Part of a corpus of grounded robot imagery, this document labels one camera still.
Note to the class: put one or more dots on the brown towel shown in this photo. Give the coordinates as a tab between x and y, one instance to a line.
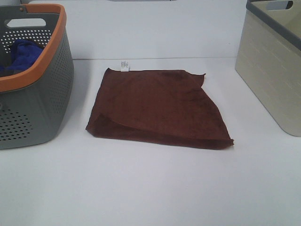
166	107

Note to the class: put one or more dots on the blue towel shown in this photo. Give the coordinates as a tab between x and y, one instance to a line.
23	55

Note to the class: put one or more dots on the grey basket with orange rim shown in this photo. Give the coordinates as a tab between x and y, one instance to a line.
33	102

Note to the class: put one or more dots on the beige bin with grey rim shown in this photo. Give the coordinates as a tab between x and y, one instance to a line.
269	59

